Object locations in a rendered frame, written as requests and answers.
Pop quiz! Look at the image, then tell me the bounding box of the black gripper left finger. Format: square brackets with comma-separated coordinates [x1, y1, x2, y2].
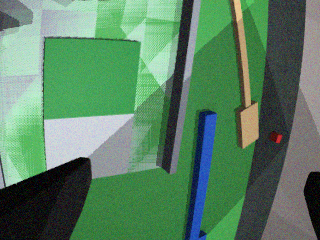
[0, 157, 92, 240]

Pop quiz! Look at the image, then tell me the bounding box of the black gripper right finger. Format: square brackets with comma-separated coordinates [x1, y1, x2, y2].
[303, 171, 320, 240]

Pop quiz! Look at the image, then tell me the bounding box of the tan wooden stick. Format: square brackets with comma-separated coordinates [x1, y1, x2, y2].
[229, 0, 259, 149]

